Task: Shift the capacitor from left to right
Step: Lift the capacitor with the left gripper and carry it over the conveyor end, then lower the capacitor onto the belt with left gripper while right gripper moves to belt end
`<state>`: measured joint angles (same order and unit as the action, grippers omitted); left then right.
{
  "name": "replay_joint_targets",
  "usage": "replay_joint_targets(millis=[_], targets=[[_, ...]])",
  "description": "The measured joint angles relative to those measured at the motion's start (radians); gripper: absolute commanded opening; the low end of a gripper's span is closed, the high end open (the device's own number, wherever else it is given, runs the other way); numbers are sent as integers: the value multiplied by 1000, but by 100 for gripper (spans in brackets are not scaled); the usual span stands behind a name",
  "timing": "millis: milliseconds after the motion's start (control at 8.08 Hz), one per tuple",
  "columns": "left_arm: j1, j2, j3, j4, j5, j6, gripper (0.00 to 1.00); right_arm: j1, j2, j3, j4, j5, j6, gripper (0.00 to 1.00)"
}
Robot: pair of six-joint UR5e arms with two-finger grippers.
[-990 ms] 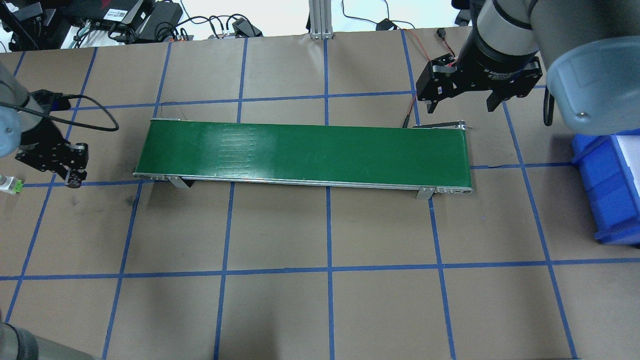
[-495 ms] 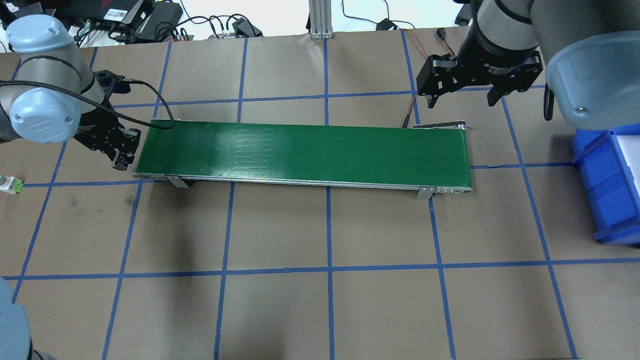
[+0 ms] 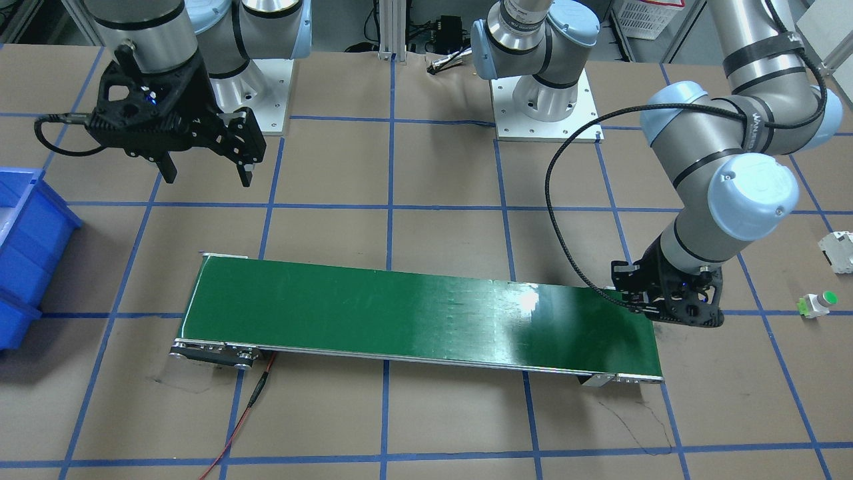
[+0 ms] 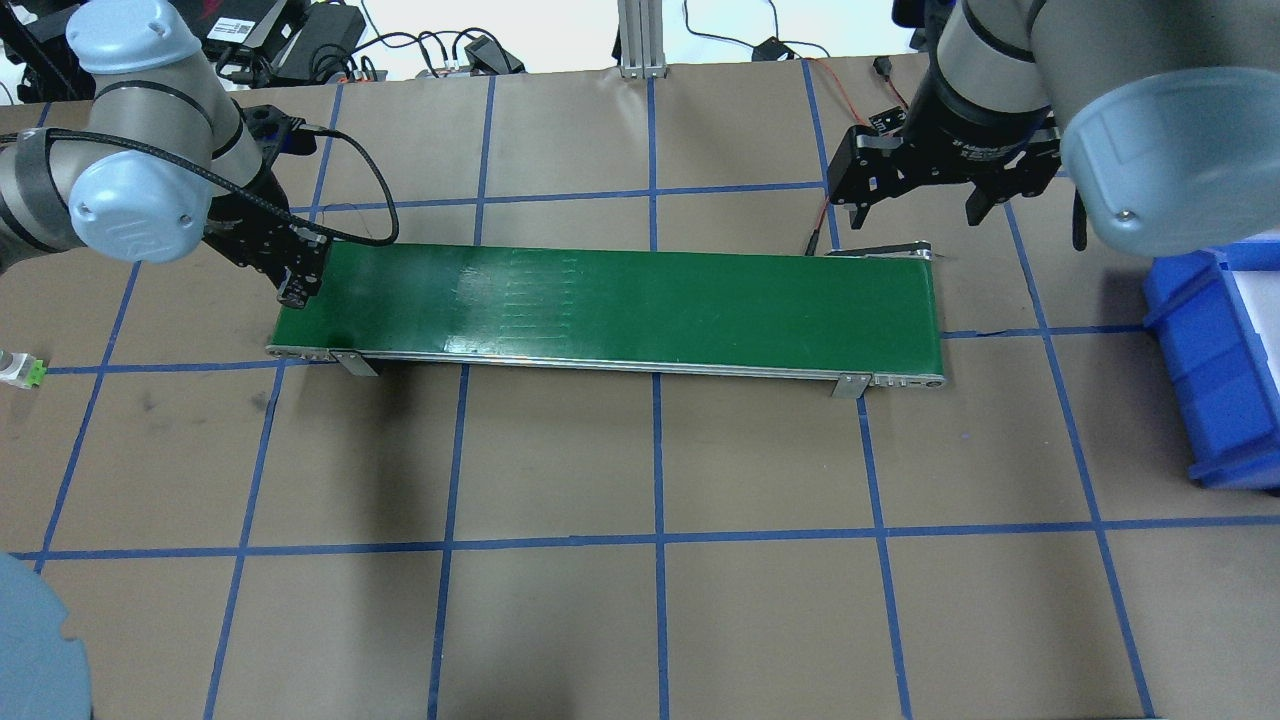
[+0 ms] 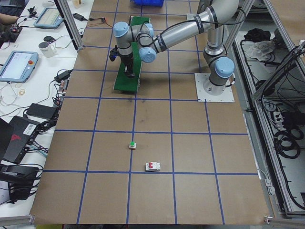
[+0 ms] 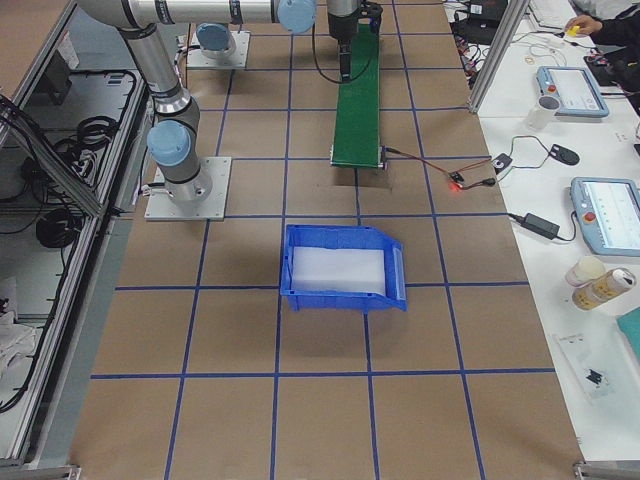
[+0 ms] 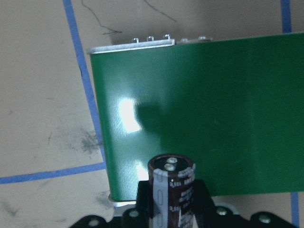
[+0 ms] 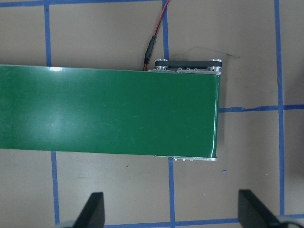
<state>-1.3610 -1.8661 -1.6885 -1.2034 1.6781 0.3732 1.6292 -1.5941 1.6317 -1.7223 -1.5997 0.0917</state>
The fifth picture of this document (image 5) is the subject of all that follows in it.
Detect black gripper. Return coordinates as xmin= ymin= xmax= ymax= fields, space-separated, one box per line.
xmin=120 ymin=53 xmax=135 ymax=78

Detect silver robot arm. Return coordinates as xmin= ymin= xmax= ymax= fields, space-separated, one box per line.
xmin=109 ymin=0 xmax=239 ymax=95

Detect green conveyor belt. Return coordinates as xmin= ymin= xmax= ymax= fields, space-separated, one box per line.
xmin=109 ymin=16 xmax=155 ymax=93

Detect blue plastic bin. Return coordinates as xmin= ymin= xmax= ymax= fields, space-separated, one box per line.
xmin=131 ymin=0 xmax=164 ymax=7

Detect white mug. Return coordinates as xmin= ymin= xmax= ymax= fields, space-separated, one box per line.
xmin=38 ymin=42 xmax=57 ymax=58

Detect far teach pendant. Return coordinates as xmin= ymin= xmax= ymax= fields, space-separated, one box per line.
xmin=33 ymin=8 xmax=63 ymax=29

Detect teach pendant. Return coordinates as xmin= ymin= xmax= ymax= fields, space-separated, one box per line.
xmin=0 ymin=51 xmax=39 ymax=83
xmin=33 ymin=8 xmax=63 ymax=29

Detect white red circuit breaker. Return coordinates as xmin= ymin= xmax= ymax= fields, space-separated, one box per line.
xmin=145 ymin=162 xmax=161 ymax=172

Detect black power adapter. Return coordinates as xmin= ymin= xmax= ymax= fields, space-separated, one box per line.
xmin=26 ymin=103 xmax=58 ymax=119

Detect near teach pendant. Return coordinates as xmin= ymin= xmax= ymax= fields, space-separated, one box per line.
xmin=0 ymin=51 xmax=39 ymax=83

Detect black laptop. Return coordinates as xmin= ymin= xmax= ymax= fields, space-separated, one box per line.
xmin=0 ymin=116 xmax=40 ymax=164

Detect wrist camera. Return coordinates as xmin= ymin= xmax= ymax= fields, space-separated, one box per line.
xmin=109 ymin=48 xmax=119 ymax=62

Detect red black conveyor cable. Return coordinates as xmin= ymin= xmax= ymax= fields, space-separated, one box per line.
xmin=88 ymin=17 xmax=129 ymax=33

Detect green push button switch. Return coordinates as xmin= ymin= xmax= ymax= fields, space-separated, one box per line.
xmin=129 ymin=141 xmax=136 ymax=150

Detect aluminium frame post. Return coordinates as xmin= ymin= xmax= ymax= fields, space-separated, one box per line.
xmin=54 ymin=0 xmax=83 ymax=51

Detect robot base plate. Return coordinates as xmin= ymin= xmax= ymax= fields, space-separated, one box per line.
xmin=194 ymin=73 xmax=234 ymax=103

